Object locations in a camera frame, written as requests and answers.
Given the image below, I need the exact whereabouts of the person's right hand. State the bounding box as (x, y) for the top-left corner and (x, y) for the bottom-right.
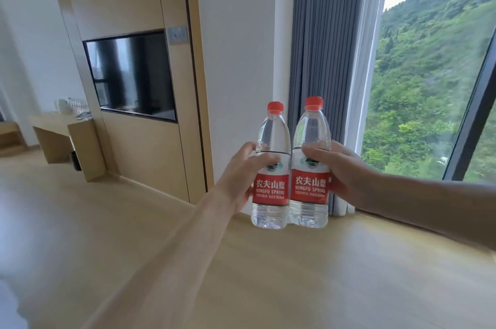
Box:
(301, 140), (383, 211)

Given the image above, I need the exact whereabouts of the person's left hand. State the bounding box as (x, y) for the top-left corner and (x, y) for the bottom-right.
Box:
(216, 142), (282, 214)

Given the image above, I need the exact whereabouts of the person's left forearm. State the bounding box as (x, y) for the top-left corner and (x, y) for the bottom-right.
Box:
(83, 189), (241, 329)

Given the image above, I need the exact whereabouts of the person's right forearm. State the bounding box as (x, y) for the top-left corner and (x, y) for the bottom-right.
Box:
(368, 169), (496, 252)

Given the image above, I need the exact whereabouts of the white sheer curtain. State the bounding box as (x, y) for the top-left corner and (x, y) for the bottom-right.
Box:
(333, 0), (394, 217)

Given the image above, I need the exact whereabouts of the large glass window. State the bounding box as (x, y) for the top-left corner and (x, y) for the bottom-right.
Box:
(360, 0), (496, 186)

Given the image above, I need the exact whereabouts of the blue-grey curtain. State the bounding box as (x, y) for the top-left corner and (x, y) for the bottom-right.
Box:
(288, 0), (369, 217)

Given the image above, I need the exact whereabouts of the black television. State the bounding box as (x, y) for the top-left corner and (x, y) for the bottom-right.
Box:
(82, 29), (178, 123)

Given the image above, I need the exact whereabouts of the wooden table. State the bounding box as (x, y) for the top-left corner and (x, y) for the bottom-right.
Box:
(29, 112), (107, 182)

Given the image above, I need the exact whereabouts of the white wall socket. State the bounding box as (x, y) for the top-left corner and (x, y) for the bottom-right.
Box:
(166, 25), (190, 46)

